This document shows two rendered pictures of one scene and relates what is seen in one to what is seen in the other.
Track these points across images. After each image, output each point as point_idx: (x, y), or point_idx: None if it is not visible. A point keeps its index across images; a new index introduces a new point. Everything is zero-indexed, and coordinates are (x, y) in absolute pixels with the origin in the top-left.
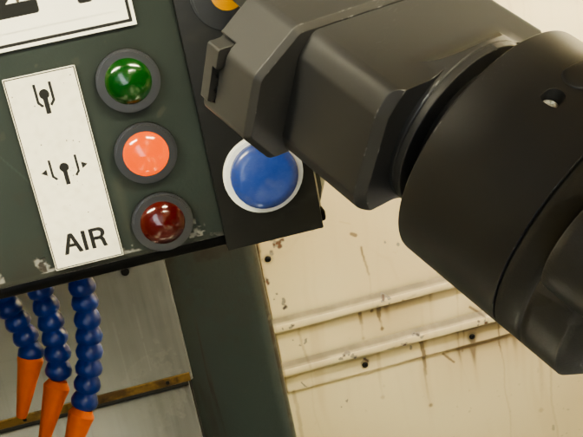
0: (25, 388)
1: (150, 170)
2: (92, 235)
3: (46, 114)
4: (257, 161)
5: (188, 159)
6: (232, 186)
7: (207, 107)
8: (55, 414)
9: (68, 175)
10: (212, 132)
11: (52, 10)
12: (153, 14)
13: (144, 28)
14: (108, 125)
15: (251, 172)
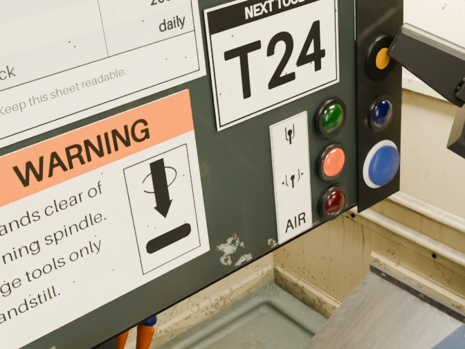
0: None
1: (336, 172)
2: (299, 217)
3: (288, 145)
4: (386, 158)
5: (347, 161)
6: (367, 174)
7: (459, 142)
8: (128, 332)
9: (294, 182)
10: (362, 142)
11: (302, 77)
12: (345, 74)
13: (340, 83)
14: (315, 147)
15: (383, 165)
